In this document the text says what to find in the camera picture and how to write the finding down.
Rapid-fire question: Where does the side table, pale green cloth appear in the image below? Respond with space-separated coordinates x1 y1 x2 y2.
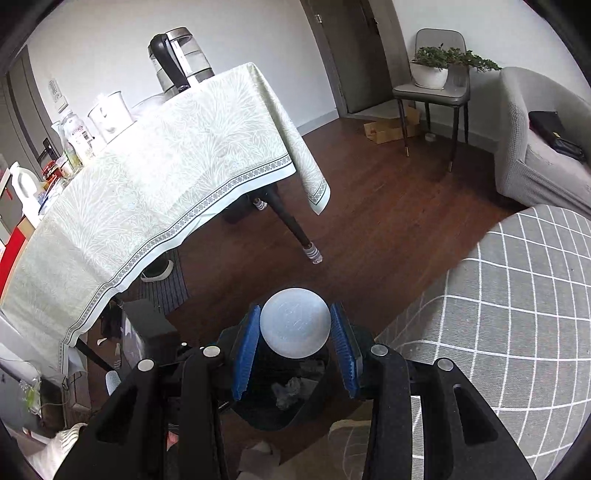
0 62 332 370

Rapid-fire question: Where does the grey dining chair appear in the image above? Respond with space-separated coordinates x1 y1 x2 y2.
392 28 472 172

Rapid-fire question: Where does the striped grey floor mat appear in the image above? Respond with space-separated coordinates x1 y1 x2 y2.
136 249 190 315

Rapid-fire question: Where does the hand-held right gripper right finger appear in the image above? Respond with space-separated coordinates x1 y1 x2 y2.
330 302 539 480

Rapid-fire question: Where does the white lidded mug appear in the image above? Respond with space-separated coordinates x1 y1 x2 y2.
88 91 134 144

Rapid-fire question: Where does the black handbag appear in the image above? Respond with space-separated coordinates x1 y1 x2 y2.
527 111 588 163

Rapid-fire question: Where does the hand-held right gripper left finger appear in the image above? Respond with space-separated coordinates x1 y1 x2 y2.
53 304 262 480

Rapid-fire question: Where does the potted green plant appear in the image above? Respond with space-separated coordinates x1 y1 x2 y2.
410 45 502 90

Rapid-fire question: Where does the person's left forearm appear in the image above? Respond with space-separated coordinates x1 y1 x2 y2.
21 422 88 480

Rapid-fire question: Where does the glass electric kettle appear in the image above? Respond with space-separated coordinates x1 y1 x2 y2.
148 28 215 100

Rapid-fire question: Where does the flat cardboard box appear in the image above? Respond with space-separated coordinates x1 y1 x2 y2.
363 106 421 145

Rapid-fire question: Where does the black table leg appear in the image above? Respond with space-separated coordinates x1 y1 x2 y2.
78 339 115 372
265 187 325 266

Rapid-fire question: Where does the glass bowl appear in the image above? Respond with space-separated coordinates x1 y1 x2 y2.
131 95 162 116

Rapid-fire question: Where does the grey door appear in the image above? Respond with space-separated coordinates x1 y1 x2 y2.
300 0 407 118

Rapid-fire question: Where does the clear plastic bottle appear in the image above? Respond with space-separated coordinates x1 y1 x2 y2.
60 110 95 167

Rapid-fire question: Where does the teal bin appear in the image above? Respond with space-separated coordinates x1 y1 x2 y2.
218 318 376 431

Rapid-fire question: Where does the grey armchair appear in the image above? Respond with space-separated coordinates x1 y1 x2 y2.
494 67 591 210

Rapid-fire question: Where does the grey checked tablecloth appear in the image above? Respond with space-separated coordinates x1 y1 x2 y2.
374 204 591 480

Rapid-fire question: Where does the black white-soled shoe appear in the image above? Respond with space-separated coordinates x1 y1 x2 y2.
140 259 175 282

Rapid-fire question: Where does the red box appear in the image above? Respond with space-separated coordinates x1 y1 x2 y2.
0 226 28 301

